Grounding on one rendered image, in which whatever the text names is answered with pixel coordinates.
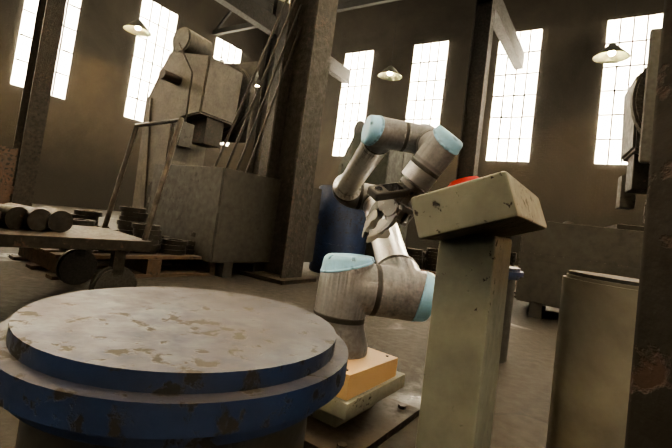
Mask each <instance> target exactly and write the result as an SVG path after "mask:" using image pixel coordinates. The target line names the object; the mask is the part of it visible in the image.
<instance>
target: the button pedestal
mask: <svg viewBox="0 0 672 448"><path fill-rule="evenodd" d="M411 205H412V209H413V214H414V219H415V223H416V228H417V233H418V237H419V238H420V239H426V240H438V241H439V248H438V257H437V265H436V274H435V283H434V291H433V300H432V308H431V317H430V326H429V334H428V343H427V351H426V360H425V369H424V377H423V386H422V394H421V403H420V412H419V420H418V429H417V437H416V446H415V448H490V445H491V435H492V426H493V417H494V407H495V398H496V389H497V379H498V370H499V360H500V351H501V342H502V332H503V323H504V313H505V304H506V295H507V285H508V276H509V267H510V257H511V248H512V240H511V239H509V238H506V237H511V236H515V235H520V234H525V233H530V232H534V231H539V230H544V229H546V228H547V225H546V222H545V218H544V215H543V211H542V208H541V205H540V201H539V198H538V197H537V196H536V195H534V194H533V193H532V192H531V191H529V190H528V189H527V188H526V187H525V186H523V185H522V184H521V183H520V182H519V181H517V180H516V179H515V178H514V177H512V176H511V175H510V174H509V173H508V172H506V171H501V172H498V173H494V174H491V175H488V176H484V177H481V178H477V179H474V180H470V181H467V182H463V183H460V184H456V185H453V186H449V187H446V188H442V189H439V190H435V191H432V192H429V193H425V194H422V195H418V196H415V197H412V198H411Z"/></svg>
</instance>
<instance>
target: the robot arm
mask: <svg viewBox="0 0 672 448"><path fill-rule="evenodd" d="M361 141H362V142H361V143H360V145H359V147H358V149H357V150H356V152H355V154H354V155H353V157H352V159H351V161H350V162H349V164H348V166H347V168H346V169H345V171H344V173H343V174H341V175H339V176H338V177H337V178H336V179H335V181H334V183H333V186H332V191H333V195H334V197H335V198H336V199H337V201H339V202H340V203H341V204H343V205H345V206H347V207H349V208H353V209H358V210H363V211H364V213H365V217H366V221H365V224H364V228H363V233H362V238H365V236H366V235H367V234H368V232H369V235H367V239H366V243H370V242H371V243H372V248H373V252H374V257H375V260H374V257H372V256H368V255H361V254H351V253H329V254H327V255H325V257H324V259H323V263H322V267H321V269H320V277H319V283H318V289H317V295H316V301H315V307H314V314H316V315H318V316H319V317H321V318H323V319H324V320H326V321H327V322H328V323H329V324H330V325H331V326H332V327H333V328H334V330H335V332H336V334H337V335H338V336H340V338H341V339H342V340H343V341H344V342H345V344H346V346H347V348H348V354H349V355H348V360H353V359H361V358H364V357H365V356H366V355H367V349H368V345H367V340H366V334H365V329H364V322H365V317H366V315H369V316H377V317H384V318H392V319H399V320H406V321H411V322H414V321H418V322H424V321H426V320H427V319H428V318H429V317H430V316H431V308H432V300H433V291H434V283H435V275H434V274H433V273H431V272H429V271H421V270H420V268H419V265H418V263H417V262H416V261H415V260H414V259H413V258H412V257H410V256H408V253H407V250H406V247H405V244H404V241H403V239H402V236H401V233H400V230H399V227H398V224H397V223H400V224H401V225H403V226H405V227H406V225H407V224H408V223H409V222H410V220H411V219H412V218H413V217H414V214H413V209H412V205H411V198H412V197H415V196H418V195H422V194H425V192H424V191H428V190H429V189H430V188H431V187H432V186H433V184H434V183H435V182H436V181H437V179H438V177H439V176H440V175H441V174H442V173H443V171H444V170H445V169H446V168H447V166H448V165H449V164H450V163H451V161H452V160H453V159H454V158H455V156H456V155H458V154H459V152H460V150H461V148H462V147H463V143H462V142H461V141H460V140H459V139H458V138H457V137H456V136H454V135H453V134H452V133H450V132H449V131H448V130H447V129H445V128H444V127H443V126H441V125H438V126H437V127H434V126H432V125H430V124H424V123H423V124H417V123H412V122H406V121H402V120H397V119H392V118H387V117H383V116H381V115H370V116H368V117H367V119H366V121H365V123H364V125H363V129H362V134H361ZM389 150H395V151H401V152H406V153H411V154H415V155H414V156H413V157H412V159H411V160H410V162H409V163H408V164H407V165H406V167H405V168H404V169H403V171H402V174H403V176H402V177H401V179H400V180H401V181H402V182H403V183H404V184H403V183H402V182H395V183H387V184H379V185H373V184H368V183H364V182H365V180H366V179H367V178H368V176H369V175H370V174H371V172H372V171H373V170H374V168H375V167H376V166H377V164H378V163H379V162H380V160H381V159H382V158H383V156H384V155H385V154H386V153H387V152H388V151H389ZM423 190H424V191H423ZM410 215H412V217H411V218H410V219H409V220H408V222H407V223H406V222H405V221H406V220H407V219H408V217H409V216H410ZM375 261H376V264H374V262H375Z"/></svg>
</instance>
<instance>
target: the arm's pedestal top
mask: <svg viewBox="0 0 672 448"><path fill-rule="evenodd" d="M404 382H405V374H404V373H401V372H398V371H396V376H395V377H393V378H391V379H389V380H387V381H385V382H383V383H381V384H379V385H377V386H375V387H373V388H371V389H369V390H367V391H365V392H363V393H361V394H359V395H357V396H355V397H353V398H351V399H349V400H347V401H345V400H343V399H341V398H338V397H336V396H335V397H334V398H333V399H332V400H331V401H330V402H328V403H327V404H325V405H324V406H322V407H321V408H319V409H321V410H323V411H325V412H327V413H329V414H331V415H334V416H336V417H338V418H340V419H342V420H347V419H349V418H351V417H353V416H354V415H356V414H358V413H360V412H361V411H363V410H365V409H366V408H368V407H370V406H372V405H373V404H375V403H377V402H379V401H380V400H382V399H384V398H386V397H387V396H389V395H391V394H393V393H394V392H396V391H398V390H399V389H401V388H403V387H404Z"/></svg>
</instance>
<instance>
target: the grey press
mask: <svg viewBox="0 0 672 448"><path fill-rule="evenodd" d="M661 32H662V28H653V29H651V31H650V36H649V47H648V58H647V67H646V68H645V69H644V70H643V72H642V73H639V75H638V76H636V77H635V79H634V81H633V82H632V84H631V86H630V87H629V89H628V90H627V92H626V94H625V95H624V104H623V121H622V138H621V155H620V159H622V160H623V162H627V173H626V175H622V176H620V177H619V178H618V186H617V197H616V207H615V208H616V209H625V210H631V209H634V208H635V201H636V194H647V188H648V177H649V166H650V155H651V144H652V132H653V121H654V110H655V99H656V88H657V76H658V65H659V54H660V43H661ZM605 228H615V229H624V230H634V231H644V226H634V225H625V224H615V225H611V226H607V227H605Z"/></svg>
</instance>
